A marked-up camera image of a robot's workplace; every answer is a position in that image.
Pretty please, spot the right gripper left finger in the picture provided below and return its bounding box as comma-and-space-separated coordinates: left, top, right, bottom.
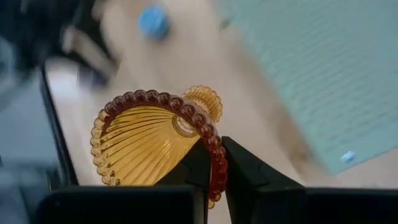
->
37, 138, 213, 224

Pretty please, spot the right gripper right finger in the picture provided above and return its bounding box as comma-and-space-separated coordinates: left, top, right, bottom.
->
221, 136, 398, 224

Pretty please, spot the amber ribbed glass candle holder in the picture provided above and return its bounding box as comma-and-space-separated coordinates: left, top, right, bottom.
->
90, 84, 229, 210

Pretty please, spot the teal patterned candle tin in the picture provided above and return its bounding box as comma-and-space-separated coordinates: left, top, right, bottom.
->
137, 5, 172, 41

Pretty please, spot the small blue tape piece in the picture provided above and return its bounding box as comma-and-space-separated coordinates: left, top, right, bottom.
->
340, 150, 356, 164

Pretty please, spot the green perforated metal shelf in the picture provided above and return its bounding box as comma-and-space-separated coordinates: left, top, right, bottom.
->
214, 0, 398, 175

